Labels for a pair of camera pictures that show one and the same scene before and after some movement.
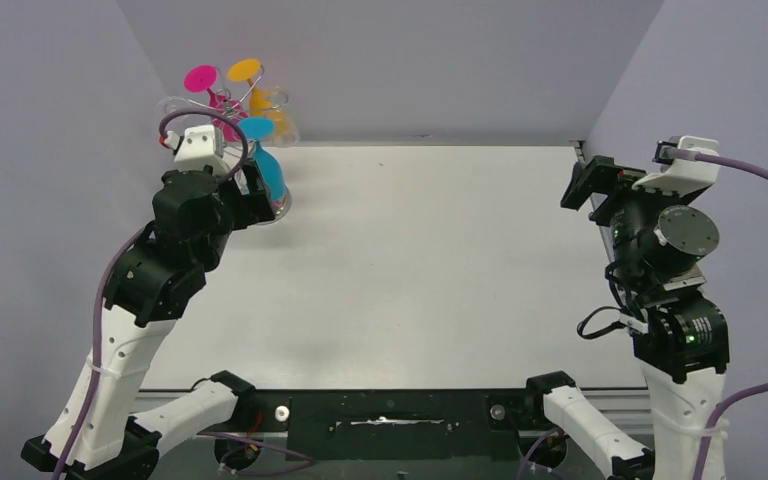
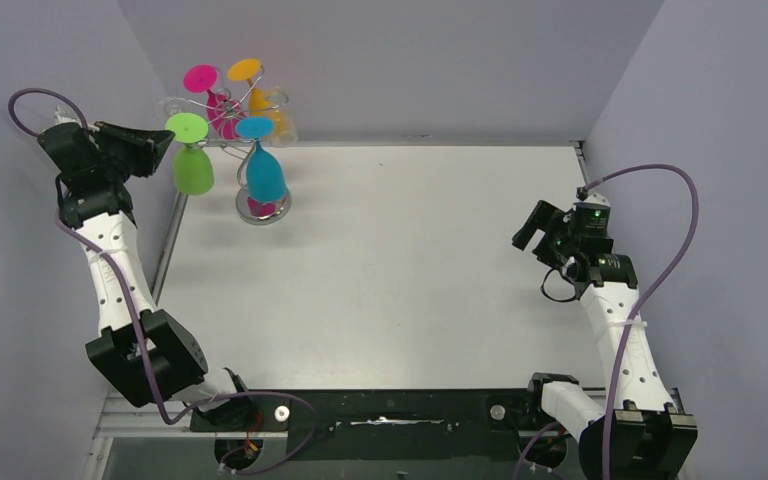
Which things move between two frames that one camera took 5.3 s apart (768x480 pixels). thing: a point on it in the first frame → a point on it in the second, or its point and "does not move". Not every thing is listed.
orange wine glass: x=261 y=101 does not move
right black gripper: x=591 y=183 → x=549 y=229
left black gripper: x=251 y=196 → x=114 y=151
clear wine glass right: x=287 y=133 does not move
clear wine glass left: x=172 y=103 does not move
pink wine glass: x=203 y=78 does not move
